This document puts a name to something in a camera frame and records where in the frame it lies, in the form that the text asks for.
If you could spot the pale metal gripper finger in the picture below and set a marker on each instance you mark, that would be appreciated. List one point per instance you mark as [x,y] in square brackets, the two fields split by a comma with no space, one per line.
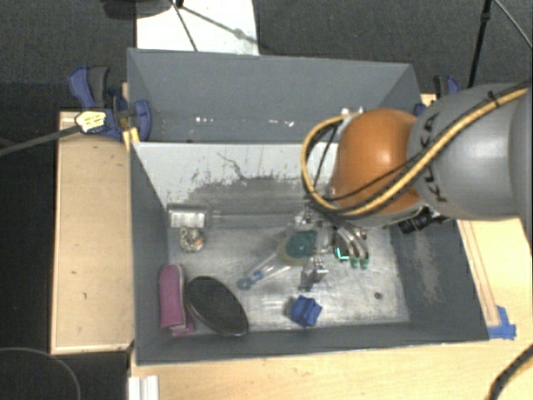
[320,267]
[306,278]

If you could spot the blue folded block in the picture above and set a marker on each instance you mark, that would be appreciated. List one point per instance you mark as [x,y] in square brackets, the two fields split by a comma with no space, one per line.
[305,311]

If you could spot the black oval disc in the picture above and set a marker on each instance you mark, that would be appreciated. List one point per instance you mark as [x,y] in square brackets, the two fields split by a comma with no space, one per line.
[216,306]

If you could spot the grey metal bin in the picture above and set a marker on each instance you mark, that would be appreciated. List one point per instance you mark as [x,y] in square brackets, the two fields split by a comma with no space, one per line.
[258,181]

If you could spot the speckled grey ball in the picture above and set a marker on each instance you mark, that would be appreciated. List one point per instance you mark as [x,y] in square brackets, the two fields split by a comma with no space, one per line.
[192,240]

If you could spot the pale wood flat board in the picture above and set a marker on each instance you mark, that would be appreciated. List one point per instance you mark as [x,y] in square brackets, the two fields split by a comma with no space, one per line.
[93,231]

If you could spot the black cylinder on white bracket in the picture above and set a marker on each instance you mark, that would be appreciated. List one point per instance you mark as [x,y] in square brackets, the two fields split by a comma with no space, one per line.
[418,221]

